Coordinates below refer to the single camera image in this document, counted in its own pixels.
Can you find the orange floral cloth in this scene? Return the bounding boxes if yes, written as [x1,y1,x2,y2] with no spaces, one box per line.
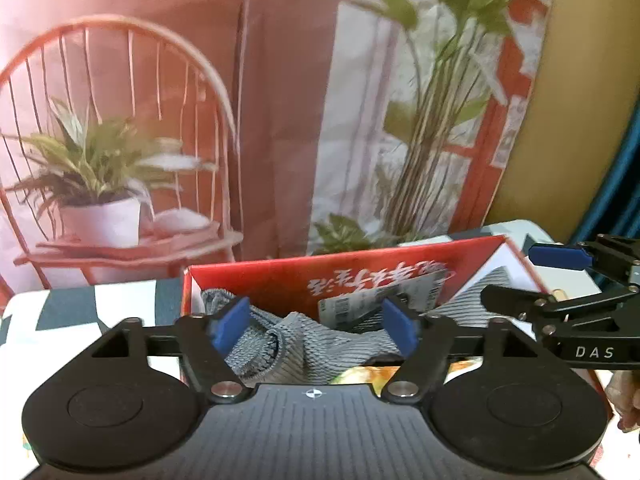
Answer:
[331,365,399,389]

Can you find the grey knit cloth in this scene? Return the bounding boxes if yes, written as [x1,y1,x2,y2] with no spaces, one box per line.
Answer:
[202,266,514,386]

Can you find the printed room backdrop poster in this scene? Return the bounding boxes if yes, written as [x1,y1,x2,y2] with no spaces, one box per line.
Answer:
[1,0,551,299]

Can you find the person right hand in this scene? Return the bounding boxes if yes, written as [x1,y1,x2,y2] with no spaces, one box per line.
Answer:
[605,370,640,432]

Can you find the teal curtain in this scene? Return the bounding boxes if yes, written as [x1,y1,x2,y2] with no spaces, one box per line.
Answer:
[570,101,640,243]

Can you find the red strawberry cardboard box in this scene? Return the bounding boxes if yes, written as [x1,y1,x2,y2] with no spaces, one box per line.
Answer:
[180,233,614,421]

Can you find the patterned white tablecloth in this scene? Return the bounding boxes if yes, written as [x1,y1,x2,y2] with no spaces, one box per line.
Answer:
[0,219,640,480]

